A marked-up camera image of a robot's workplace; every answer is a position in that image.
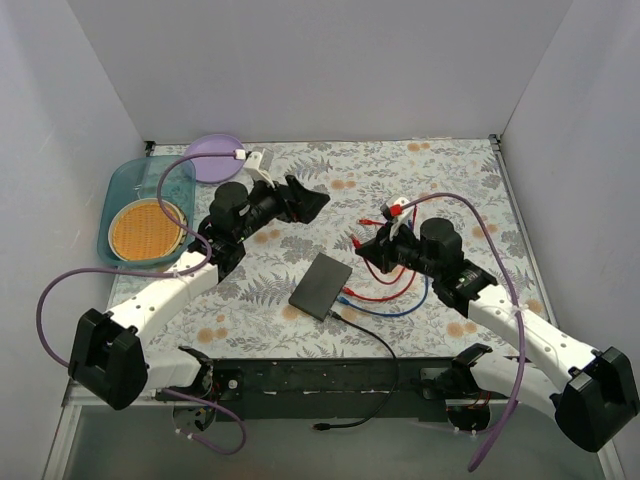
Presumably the aluminium frame rail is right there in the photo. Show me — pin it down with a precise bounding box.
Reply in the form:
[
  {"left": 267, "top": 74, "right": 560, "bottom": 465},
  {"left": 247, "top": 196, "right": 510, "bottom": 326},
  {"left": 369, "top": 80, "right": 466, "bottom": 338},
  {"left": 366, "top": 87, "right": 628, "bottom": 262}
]
[{"left": 63, "top": 384, "right": 166, "bottom": 407}]

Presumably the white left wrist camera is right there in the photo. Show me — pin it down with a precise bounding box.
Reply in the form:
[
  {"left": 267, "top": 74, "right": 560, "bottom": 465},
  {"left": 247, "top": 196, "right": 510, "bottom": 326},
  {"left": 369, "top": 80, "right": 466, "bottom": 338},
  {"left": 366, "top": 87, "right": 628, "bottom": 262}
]
[{"left": 234, "top": 148, "right": 275, "bottom": 189}]

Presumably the black ethernet cable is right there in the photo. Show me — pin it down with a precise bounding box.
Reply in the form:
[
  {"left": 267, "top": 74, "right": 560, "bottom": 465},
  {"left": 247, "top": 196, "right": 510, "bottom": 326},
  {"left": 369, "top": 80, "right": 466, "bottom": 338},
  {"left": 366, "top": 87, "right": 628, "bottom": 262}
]
[{"left": 310, "top": 308, "right": 400, "bottom": 432}]

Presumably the teal plastic tray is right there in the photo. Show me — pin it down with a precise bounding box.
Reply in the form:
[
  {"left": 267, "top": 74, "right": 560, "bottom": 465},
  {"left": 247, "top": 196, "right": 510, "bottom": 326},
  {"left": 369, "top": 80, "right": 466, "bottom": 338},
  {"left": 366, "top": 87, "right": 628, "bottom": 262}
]
[{"left": 97, "top": 155, "right": 190, "bottom": 268}]

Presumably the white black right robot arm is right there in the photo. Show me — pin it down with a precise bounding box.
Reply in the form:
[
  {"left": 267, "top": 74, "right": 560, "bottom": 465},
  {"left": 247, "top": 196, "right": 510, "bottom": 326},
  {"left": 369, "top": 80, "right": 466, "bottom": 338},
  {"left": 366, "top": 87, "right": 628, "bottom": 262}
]
[{"left": 356, "top": 218, "right": 639, "bottom": 452}]

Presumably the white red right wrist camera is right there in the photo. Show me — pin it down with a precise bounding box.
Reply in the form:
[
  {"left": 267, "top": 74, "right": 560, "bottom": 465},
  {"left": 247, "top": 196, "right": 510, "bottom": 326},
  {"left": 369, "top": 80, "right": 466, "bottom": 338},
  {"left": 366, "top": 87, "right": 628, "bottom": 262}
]
[{"left": 381, "top": 196, "right": 416, "bottom": 240}]

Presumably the floral patterned table mat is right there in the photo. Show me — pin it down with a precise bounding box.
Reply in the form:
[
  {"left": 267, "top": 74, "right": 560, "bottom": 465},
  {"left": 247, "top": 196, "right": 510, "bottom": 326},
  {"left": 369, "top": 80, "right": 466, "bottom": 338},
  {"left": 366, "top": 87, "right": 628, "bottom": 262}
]
[{"left": 148, "top": 139, "right": 545, "bottom": 358}]

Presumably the blue ethernet cable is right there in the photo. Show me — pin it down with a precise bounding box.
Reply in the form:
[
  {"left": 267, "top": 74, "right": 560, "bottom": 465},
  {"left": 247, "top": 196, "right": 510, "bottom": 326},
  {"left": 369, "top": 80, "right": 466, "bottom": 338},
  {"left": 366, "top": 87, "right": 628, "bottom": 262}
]
[{"left": 335, "top": 277, "right": 431, "bottom": 317}]

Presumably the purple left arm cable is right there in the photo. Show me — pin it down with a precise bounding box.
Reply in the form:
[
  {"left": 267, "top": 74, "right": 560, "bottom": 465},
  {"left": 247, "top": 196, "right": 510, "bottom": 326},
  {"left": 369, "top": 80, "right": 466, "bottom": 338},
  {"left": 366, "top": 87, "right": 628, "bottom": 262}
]
[{"left": 34, "top": 147, "right": 249, "bottom": 456}]

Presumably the red ethernet cable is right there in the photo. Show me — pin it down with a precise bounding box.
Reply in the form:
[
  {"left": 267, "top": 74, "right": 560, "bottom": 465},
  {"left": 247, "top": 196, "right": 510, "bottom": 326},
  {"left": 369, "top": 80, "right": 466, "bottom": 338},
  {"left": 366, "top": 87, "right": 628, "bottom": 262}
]
[
  {"left": 342, "top": 232, "right": 420, "bottom": 304},
  {"left": 357, "top": 207, "right": 419, "bottom": 241}
]

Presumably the purple plastic plate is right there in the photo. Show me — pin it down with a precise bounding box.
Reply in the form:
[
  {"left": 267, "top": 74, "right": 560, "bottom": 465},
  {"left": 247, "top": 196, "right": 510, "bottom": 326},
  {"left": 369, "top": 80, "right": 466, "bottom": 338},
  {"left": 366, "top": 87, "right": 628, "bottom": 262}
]
[{"left": 184, "top": 134, "right": 245, "bottom": 184}]

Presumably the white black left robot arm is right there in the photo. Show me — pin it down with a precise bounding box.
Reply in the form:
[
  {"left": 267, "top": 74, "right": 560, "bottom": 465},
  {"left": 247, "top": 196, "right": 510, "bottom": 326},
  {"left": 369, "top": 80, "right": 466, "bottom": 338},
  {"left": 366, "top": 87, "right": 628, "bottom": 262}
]
[{"left": 68, "top": 175, "right": 330, "bottom": 410}]

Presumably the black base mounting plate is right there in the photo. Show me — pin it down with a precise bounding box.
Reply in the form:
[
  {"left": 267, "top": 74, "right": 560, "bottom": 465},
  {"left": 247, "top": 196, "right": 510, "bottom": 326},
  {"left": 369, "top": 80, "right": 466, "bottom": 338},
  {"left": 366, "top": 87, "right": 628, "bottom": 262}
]
[{"left": 154, "top": 357, "right": 501, "bottom": 436}]

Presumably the orange woven round coaster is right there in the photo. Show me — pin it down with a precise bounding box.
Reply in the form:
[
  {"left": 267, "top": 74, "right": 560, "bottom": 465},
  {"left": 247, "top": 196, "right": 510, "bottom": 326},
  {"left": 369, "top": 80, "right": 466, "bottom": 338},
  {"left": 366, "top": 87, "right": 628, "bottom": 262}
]
[{"left": 108, "top": 198, "right": 185, "bottom": 262}]

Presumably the black network switch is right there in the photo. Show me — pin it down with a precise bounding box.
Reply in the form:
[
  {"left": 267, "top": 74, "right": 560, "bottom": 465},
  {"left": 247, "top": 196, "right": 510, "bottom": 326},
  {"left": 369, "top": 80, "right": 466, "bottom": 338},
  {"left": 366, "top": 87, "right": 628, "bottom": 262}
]
[{"left": 288, "top": 253, "right": 352, "bottom": 321}]

